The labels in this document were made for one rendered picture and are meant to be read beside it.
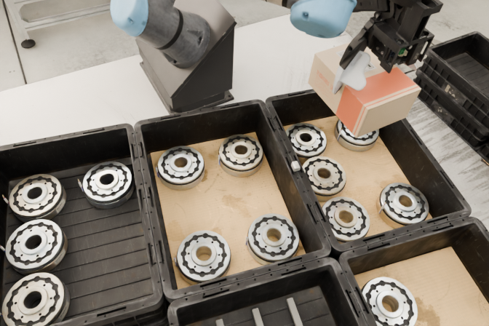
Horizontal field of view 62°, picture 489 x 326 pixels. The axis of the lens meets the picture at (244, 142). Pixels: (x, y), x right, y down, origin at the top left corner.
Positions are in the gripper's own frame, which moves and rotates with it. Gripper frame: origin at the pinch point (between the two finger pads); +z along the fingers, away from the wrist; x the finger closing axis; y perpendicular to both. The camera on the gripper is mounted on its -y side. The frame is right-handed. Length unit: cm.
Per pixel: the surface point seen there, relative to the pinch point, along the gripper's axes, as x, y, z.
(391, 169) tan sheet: 11.9, 7.8, 26.7
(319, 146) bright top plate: -1.4, -3.8, 23.9
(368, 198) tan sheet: 2.0, 11.6, 26.7
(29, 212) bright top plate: -64, -15, 24
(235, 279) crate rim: -34.8, 17.7, 16.6
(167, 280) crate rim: -45.0, 12.9, 16.6
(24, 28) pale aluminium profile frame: -62, -193, 98
